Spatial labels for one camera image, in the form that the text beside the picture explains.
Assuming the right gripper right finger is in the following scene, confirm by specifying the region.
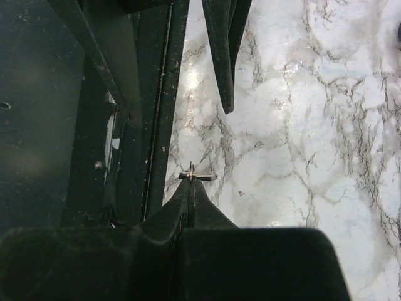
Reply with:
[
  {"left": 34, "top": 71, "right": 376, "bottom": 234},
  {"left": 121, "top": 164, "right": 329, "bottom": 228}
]
[{"left": 183, "top": 180, "right": 350, "bottom": 300}]

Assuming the key with black tag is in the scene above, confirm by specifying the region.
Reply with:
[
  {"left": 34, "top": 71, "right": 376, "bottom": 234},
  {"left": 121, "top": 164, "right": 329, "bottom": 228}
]
[{"left": 179, "top": 161, "right": 218, "bottom": 181}]

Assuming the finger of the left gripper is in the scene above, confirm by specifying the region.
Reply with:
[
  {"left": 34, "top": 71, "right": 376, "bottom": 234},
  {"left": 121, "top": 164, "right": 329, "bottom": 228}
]
[
  {"left": 49, "top": 1, "right": 142, "bottom": 127},
  {"left": 202, "top": 0, "right": 252, "bottom": 114}
]

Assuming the black front mounting rail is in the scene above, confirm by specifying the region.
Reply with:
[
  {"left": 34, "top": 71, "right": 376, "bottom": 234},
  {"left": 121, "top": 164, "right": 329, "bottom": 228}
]
[{"left": 1, "top": 1, "right": 189, "bottom": 232}]

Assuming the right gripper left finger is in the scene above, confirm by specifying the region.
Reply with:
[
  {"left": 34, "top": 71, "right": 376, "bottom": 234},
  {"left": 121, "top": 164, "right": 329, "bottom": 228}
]
[{"left": 1, "top": 179, "right": 190, "bottom": 300}]

